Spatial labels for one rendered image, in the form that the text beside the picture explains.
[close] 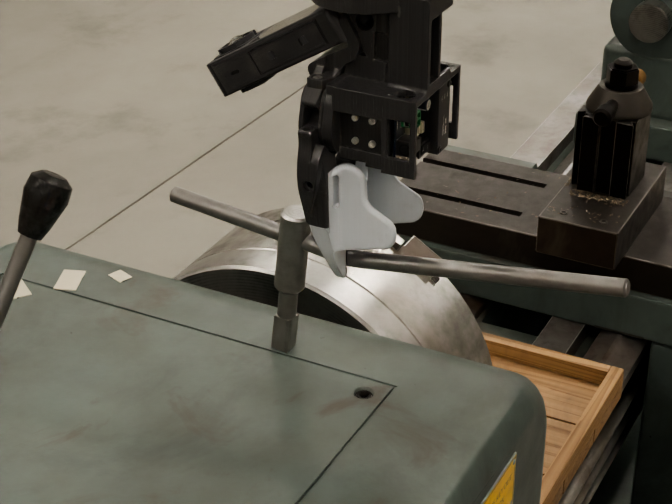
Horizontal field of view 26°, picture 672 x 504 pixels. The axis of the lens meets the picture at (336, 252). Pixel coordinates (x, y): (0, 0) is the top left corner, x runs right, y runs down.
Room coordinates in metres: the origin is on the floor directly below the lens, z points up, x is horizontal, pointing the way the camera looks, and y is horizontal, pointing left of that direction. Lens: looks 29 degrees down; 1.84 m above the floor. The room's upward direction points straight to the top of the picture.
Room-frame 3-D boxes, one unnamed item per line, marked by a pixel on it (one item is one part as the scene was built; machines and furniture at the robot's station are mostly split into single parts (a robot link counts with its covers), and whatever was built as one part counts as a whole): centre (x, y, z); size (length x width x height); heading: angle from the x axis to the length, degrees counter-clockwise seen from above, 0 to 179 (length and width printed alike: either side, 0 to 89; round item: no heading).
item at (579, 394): (1.34, -0.10, 0.89); 0.36 x 0.30 x 0.04; 63
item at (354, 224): (0.85, -0.01, 1.38); 0.06 x 0.03 x 0.09; 63
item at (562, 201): (1.61, -0.33, 1.00); 0.20 x 0.10 x 0.05; 153
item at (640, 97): (1.64, -0.35, 1.14); 0.08 x 0.08 x 0.03
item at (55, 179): (0.88, 0.20, 1.38); 0.04 x 0.03 x 0.05; 153
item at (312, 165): (0.85, 0.01, 1.43); 0.05 x 0.02 x 0.09; 153
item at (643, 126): (1.63, -0.34, 1.07); 0.07 x 0.07 x 0.10; 63
